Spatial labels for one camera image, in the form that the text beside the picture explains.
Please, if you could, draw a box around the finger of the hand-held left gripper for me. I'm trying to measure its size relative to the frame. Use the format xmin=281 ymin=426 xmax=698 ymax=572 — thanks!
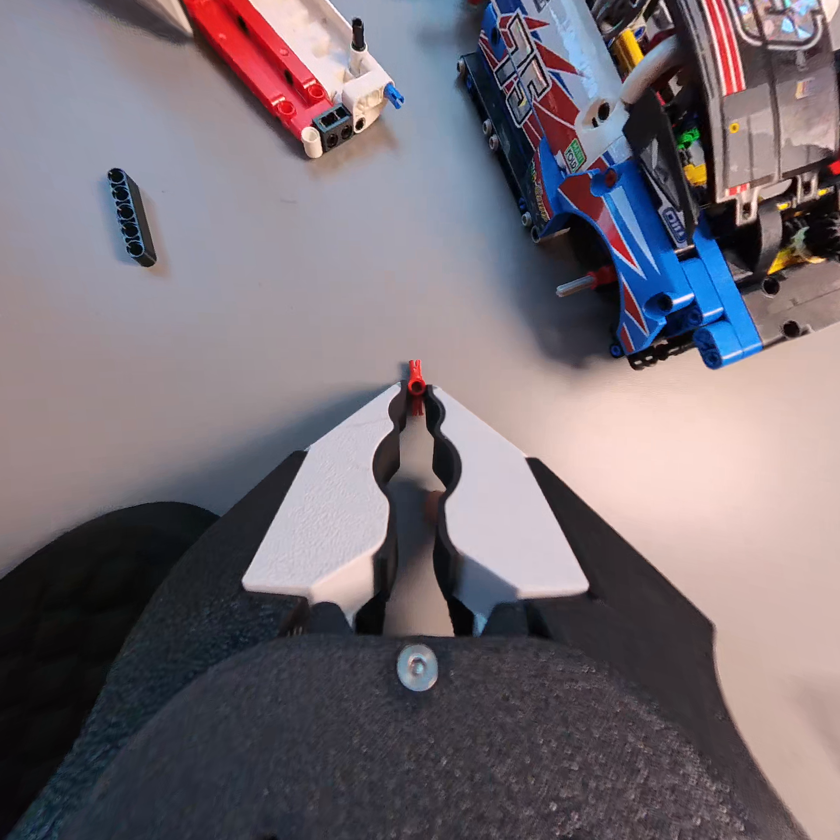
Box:
xmin=134 ymin=0 xmax=196 ymax=38

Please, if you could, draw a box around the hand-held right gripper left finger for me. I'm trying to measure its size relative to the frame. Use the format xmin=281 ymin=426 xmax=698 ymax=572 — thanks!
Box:
xmin=241 ymin=382 xmax=409 ymax=634

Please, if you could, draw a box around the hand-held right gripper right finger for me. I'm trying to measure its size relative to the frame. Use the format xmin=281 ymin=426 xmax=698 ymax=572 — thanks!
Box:
xmin=423 ymin=386 xmax=589 ymax=634

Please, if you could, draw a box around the white red lego assembly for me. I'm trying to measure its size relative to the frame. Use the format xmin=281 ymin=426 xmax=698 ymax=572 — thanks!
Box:
xmin=179 ymin=0 xmax=405 ymax=160

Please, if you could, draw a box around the blue white lego race car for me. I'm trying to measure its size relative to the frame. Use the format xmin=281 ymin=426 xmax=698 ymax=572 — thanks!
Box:
xmin=456 ymin=0 xmax=840 ymax=373

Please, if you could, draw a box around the black chair armrest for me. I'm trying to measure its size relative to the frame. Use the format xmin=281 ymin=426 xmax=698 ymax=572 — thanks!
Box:
xmin=0 ymin=501 xmax=221 ymax=836

